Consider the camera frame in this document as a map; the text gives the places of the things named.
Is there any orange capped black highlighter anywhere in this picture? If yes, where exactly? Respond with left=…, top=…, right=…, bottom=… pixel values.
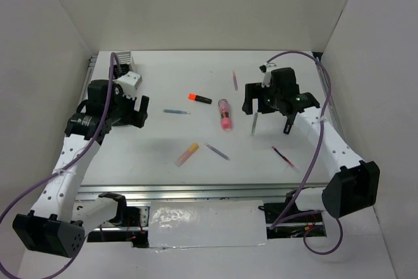
left=188, top=93, right=212, bottom=105

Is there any red pen refill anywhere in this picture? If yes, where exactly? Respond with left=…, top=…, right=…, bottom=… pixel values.
left=272, top=146, right=300, bottom=173

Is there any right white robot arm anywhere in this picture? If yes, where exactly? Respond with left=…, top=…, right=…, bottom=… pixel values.
left=242, top=63, right=380, bottom=222

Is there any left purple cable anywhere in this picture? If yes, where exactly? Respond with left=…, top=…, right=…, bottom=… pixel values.
left=0, top=52, right=123, bottom=278

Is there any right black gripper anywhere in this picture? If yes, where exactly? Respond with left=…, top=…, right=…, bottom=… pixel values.
left=242, top=82, right=282, bottom=114

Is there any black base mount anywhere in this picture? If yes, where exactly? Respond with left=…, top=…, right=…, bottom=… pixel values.
left=98, top=206, right=150, bottom=248
left=258, top=203, right=326, bottom=239

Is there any pink orange capped marker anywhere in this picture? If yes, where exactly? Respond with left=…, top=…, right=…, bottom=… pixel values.
left=175, top=143, right=199, bottom=167

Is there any blue pen refill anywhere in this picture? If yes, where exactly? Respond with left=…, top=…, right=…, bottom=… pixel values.
left=163, top=109, right=191, bottom=115

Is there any grey green pen refill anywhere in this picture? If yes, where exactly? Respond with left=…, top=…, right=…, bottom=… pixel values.
left=251, top=112, right=259, bottom=136

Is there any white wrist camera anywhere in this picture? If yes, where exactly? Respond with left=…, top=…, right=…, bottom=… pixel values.
left=114, top=71, right=142, bottom=100
left=259, top=62, right=277, bottom=88

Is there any pink pen refill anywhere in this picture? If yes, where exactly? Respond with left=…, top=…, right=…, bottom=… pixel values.
left=233, top=71, right=238, bottom=91

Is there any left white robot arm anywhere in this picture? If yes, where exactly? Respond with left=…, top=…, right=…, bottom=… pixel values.
left=12, top=73, right=149, bottom=258

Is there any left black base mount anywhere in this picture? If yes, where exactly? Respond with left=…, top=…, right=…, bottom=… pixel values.
left=98, top=206, right=150, bottom=248

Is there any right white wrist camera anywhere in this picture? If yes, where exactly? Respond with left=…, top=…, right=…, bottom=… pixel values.
left=259, top=62, right=277, bottom=88

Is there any aluminium rail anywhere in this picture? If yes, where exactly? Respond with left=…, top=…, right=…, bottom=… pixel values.
left=312, top=52, right=346, bottom=139
left=75, top=183, right=330, bottom=202

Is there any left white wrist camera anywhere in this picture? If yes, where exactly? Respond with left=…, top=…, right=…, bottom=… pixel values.
left=114, top=71, right=142, bottom=100

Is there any purple cable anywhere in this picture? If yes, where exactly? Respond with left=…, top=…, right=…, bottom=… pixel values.
left=0, top=52, right=123, bottom=278
left=266, top=50, right=344, bottom=255

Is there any aluminium right rail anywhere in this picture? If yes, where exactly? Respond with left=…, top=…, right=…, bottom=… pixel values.
left=312, top=52, right=346, bottom=139

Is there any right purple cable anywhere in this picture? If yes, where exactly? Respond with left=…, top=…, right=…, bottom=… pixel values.
left=266, top=50, right=344, bottom=255

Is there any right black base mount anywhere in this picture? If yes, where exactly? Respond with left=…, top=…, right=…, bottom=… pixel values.
left=258, top=203, right=326, bottom=239

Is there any aluminium front rail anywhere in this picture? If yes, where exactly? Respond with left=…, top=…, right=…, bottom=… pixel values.
left=75, top=183, right=330, bottom=202

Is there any far white slotted container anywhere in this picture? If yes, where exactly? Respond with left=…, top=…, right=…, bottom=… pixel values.
left=114, top=51, right=137, bottom=76

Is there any pink glue stick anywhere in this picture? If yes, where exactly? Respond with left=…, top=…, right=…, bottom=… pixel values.
left=217, top=99, right=233, bottom=131

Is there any white foil cover plate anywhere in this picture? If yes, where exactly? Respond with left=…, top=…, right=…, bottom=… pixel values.
left=148, top=200, right=267, bottom=248

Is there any purple pen refill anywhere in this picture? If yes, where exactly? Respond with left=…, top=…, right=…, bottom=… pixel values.
left=204, top=142, right=230, bottom=161

